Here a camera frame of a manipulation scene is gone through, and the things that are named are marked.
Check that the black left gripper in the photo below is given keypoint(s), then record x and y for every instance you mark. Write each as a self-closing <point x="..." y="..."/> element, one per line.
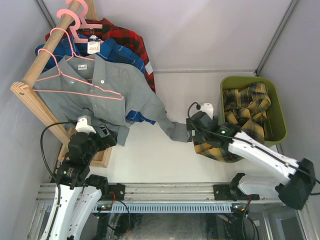
<point x="109" y="140"/>

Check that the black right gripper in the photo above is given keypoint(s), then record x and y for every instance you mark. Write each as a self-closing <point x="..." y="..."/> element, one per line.
<point x="190" y="133"/>

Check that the yellow plaid shirt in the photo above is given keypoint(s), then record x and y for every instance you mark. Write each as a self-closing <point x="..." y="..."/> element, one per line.
<point x="246" y="108"/>

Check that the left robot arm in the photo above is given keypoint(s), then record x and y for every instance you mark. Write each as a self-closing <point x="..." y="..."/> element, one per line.
<point x="77" y="191"/>

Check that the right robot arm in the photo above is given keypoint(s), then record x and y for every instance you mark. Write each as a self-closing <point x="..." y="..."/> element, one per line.
<point x="292" y="180"/>

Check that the blue plaid shirt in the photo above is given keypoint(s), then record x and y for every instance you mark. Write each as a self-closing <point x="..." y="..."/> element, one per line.
<point x="109" y="51"/>

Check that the red plaid shirt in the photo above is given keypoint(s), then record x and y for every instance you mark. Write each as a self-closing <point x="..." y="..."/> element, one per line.
<point x="122" y="36"/>

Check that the pink plastic hanger blue shirt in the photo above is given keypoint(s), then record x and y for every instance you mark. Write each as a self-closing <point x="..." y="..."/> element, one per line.
<point x="77" y="39"/>

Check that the pink plastic hanger red shirt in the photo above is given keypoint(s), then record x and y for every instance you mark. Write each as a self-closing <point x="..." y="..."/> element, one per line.
<point x="80" y="21"/>

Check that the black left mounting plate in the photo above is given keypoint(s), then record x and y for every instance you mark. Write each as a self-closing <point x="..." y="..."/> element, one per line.
<point x="114" y="192"/>

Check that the black mounting plate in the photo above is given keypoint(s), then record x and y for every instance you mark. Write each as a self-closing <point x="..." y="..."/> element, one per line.
<point x="223" y="192"/>
<point x="114" y="192"/>

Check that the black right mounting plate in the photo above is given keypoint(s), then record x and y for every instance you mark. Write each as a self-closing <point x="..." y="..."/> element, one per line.
<point x="223" y="192"/>

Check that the green plastic basket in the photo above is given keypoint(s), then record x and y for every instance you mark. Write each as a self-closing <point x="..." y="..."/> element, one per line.
<point x="275" y="128"/>

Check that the white paper price tag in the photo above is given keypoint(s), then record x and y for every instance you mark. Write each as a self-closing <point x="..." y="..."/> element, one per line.
<point x="93" y="45"/>

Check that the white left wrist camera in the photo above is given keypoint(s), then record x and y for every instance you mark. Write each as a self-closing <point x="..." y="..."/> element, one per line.
<point x="83" y="125"/>

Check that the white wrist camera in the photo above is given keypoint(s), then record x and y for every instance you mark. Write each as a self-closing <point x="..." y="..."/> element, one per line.
<point x="83" y="125"/>
<point x="207" y="110"/>

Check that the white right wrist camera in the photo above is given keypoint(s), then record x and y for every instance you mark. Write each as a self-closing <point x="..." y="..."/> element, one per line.
<point x="207" y="110"/>

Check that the grey slotted cable duct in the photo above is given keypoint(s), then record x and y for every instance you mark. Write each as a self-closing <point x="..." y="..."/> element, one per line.
<point x="163" y="208"/>

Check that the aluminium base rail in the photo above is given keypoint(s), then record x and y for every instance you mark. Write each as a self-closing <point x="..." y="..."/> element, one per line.
<point x="159" y="192"/>

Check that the pink wire hanger grey shirt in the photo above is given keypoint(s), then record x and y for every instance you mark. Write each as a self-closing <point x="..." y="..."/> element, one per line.
<point x="75" y="72"/>

